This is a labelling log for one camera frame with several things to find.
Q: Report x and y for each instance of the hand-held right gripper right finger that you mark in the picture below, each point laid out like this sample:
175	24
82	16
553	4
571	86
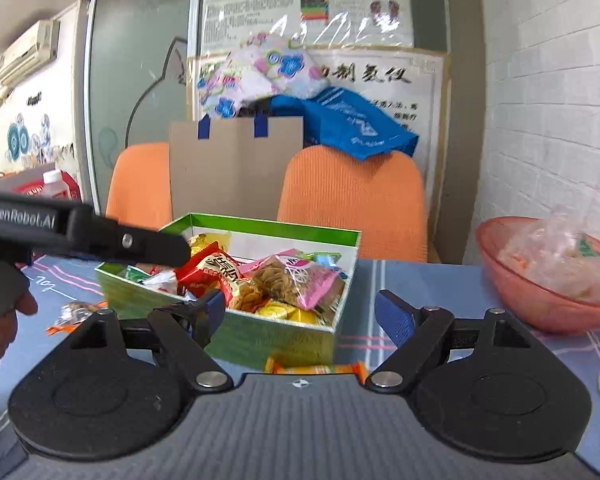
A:
392	312

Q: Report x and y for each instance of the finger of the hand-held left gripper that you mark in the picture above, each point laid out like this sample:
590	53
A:
144	247

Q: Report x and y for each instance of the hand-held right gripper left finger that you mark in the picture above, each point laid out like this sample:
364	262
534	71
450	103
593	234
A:
210	310

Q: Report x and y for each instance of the green snack packet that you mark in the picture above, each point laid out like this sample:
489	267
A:
138	275

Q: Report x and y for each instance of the green cardboard box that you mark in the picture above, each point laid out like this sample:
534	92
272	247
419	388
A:
260	342

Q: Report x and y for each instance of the golden clear snack packet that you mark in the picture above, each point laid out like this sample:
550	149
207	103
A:
207	244

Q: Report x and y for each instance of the pink clear biscuit packet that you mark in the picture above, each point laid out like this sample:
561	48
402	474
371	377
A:
300	280

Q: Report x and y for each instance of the red cracker box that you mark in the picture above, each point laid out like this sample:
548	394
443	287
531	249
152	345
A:
27	187

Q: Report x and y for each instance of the clear packet with red snack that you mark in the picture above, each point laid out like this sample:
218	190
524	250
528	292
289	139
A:
162	281

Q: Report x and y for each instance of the white bottle with red label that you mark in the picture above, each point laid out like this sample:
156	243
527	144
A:
55	185

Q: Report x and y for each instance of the blue tablecloth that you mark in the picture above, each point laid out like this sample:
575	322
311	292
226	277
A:
430	280

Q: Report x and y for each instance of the orange chair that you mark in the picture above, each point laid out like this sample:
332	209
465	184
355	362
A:
350	200
139	185

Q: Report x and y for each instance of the blue snack packet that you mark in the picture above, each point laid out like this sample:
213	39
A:
327	261

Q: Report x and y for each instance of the orange snack packet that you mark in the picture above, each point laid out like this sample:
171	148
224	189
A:
320	367

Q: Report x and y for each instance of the clear-wrapped orange snack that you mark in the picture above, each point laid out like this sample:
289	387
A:
74	315

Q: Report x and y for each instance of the pink plastic bowl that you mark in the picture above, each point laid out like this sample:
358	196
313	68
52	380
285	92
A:
530	305

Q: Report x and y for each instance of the white air conditioner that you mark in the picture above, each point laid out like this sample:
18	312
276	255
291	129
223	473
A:
27	52

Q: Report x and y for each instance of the clear plastic bag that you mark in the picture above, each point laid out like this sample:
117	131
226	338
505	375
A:
560	255

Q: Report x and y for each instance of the blue shopping bag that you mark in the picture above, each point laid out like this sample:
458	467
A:
360	120

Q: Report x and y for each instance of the frosted glass door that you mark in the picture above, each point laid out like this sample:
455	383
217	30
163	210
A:
139	50

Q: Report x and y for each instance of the floral plastic bag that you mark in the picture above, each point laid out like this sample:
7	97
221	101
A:
270	67

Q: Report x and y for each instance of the blue flower wall decal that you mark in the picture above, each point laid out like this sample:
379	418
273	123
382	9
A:
24	137

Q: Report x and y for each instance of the white framed wall sign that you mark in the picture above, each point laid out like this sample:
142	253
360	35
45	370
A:
420	105

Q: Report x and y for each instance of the printed wall poster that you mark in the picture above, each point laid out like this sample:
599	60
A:
260	0

